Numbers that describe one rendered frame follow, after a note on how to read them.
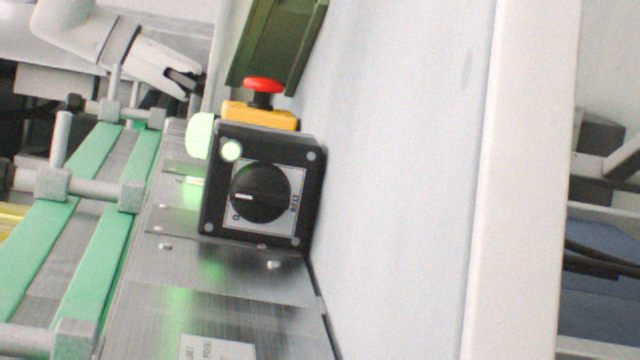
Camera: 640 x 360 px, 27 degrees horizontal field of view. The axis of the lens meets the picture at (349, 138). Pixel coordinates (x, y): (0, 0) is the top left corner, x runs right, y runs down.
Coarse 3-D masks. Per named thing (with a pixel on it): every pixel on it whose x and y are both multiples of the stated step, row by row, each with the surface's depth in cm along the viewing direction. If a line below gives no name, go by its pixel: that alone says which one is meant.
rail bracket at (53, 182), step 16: (64, 112) 110; (64, 128) 109; (64, 144) 110; (0, 160) 109; (0, 176) 109; (16, 176) 109; (32, 176) 110; (48, 176) 109; (64, 176) 109; (48, 192) 109; (64, 192) 109; (80, 192) 110; (96, 192) 110; (112, 192) 110; (128, 192) 110; (144, 192) 111; (128, 208) 110
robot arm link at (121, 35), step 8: (120, 16) 180; (120, 24) 179; (128, 24) 180; (136, 24) 181; (112, 32) 178; (120, 32) 179; (128, 32) 179; (112, 40) 178; (120, 40) 178; (128, 40) 179; (104, 48) 178; (112, 48) 178; (120, 48) 178; (104, 56) 179; (112, 56) 179; (120, 56) 179; (104, 64) 180
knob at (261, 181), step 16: (240, 176) 95; (256, 176) 95; (272, 176) 95; (240, 192) 94; (256, 192) 94; (272, 192) 94; (288, 192) 95; (240, 208) 95; (256, 208) 95; (272, 208) 95; (288, 208) 94
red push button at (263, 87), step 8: (248, 80) 127; (256, 80) 127; (264, 80) 127; (272, 80) 127; (256, 88) 126; (264, 88) 126; (272, 88) 126; (280, 88) 127; (256, 96) 128; (264, 96) 128; (264, 104) 128
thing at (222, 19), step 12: (228, 0) 173; (228, 12) 173; (216, 24) 173; (216, 36) 173; (216, 48) 173; (216, 60) 173; (216, 72) 174; (216, 84) 174; (204, 96) 174; (204, 108) 174
